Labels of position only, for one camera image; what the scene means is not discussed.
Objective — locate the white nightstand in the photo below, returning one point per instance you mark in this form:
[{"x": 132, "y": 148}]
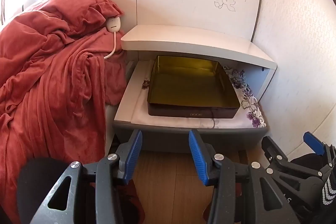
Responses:
[{"x": 183, "y": 40}]

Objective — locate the white floral folded cloth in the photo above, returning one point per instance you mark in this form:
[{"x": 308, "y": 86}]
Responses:
[{"x": 252, "y": 106}]

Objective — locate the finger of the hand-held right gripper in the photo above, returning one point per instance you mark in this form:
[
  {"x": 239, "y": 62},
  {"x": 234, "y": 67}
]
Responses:
[
  {"x": 313, "y": 144},
  {"x": 274, "y": 150}
]

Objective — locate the brown tin box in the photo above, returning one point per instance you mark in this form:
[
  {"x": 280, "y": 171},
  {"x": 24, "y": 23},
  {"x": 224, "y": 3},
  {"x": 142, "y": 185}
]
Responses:
[{"x": 189, "y": 82}]

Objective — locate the white blanket controller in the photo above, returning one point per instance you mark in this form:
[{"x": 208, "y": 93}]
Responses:
[{"x": 113, "y": 24}]

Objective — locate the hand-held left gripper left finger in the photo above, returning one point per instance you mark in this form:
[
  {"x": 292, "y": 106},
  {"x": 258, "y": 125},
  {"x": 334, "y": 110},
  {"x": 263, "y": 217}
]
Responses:
[{"x": 134, "y": 158}]

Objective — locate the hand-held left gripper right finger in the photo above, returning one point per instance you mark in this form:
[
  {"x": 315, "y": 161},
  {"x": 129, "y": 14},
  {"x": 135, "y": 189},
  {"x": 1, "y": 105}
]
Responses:
[{"x": 198, "y": 158}]

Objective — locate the red fleece blanket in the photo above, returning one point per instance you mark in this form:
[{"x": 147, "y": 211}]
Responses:
[{"x": 52, "y": 82}]

